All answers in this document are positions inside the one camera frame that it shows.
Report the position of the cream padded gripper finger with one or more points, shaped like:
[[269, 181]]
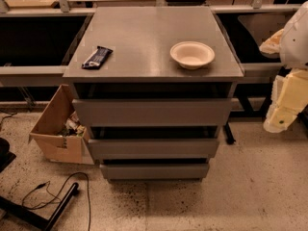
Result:
[[271, 46], [289, 97]]

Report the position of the grey top drawer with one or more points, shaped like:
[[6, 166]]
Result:
[[148, 113]]

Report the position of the grey drawer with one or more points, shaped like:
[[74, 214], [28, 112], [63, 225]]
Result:
[[152, 149], [154, 172], [148, 113]]

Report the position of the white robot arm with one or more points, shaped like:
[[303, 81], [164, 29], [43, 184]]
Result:
[[294, 41]]

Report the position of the grey drawer cabinet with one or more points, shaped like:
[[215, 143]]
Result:
[[153, 86]]

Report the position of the grey middle drawer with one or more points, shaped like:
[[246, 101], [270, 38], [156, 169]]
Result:
[[152, 149]]

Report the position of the grey bottom drawer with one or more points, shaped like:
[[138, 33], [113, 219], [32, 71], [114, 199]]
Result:
[[154, 172]]

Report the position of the white paper bowl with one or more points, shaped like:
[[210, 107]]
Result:
[[192, 54]]

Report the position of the dark blue snack bar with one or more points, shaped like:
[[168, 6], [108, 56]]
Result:
[[97, 58]]

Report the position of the trash items in box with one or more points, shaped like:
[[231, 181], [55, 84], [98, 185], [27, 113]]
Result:
[[72, 127]]

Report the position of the brown cardboard box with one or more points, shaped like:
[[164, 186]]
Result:
[[53, 135]]

